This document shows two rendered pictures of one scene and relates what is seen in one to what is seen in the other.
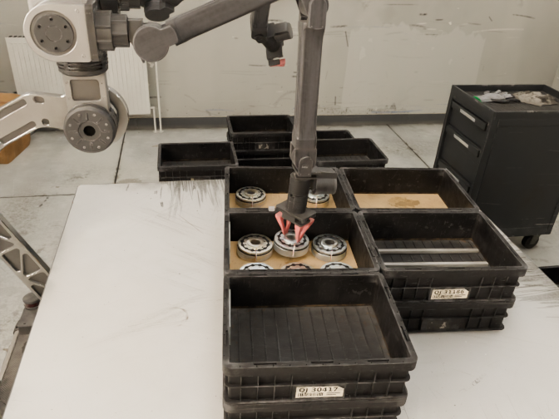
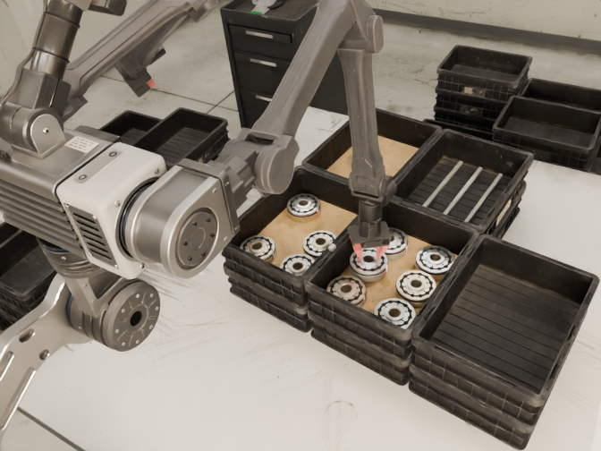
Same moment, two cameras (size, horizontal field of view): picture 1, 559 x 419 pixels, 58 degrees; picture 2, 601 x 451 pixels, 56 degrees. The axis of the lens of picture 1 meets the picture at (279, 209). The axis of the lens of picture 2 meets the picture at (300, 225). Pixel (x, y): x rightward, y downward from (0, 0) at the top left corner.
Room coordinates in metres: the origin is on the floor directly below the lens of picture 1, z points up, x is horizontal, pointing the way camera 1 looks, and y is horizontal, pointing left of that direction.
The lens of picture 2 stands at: (0.57, 0.79, 1.99)
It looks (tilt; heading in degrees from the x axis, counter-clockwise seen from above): 42 degrees down; 317
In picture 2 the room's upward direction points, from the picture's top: 6 degrees counter-clockwise
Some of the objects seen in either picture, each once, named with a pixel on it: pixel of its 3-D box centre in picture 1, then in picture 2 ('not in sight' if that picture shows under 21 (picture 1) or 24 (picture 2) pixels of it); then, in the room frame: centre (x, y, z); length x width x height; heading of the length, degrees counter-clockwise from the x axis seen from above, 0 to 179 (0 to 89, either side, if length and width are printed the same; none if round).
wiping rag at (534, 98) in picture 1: (534, 96); not in sight; (2.78, -1.38, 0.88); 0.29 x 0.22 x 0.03; 102
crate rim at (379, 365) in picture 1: (312, 317); (507, 309); (0.85, -0.09, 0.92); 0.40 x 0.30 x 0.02; 97
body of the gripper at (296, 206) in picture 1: (296, 203); (369, 225); (1.22, -0.05, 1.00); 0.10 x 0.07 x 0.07; 52
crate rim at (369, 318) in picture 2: (296, 242); (393, 259); (1.15, -0.05, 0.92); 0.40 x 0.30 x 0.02; 97
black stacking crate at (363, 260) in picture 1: (295, 257); (393, 273); (1.15, -0.05, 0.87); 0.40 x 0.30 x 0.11; 97
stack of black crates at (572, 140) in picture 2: not in sight; (538, 162); (1.30, -1.38, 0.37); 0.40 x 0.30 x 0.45; 12
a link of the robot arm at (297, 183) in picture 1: (301, 184); (371, 206); (1.23, -0.06, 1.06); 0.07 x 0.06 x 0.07; 102
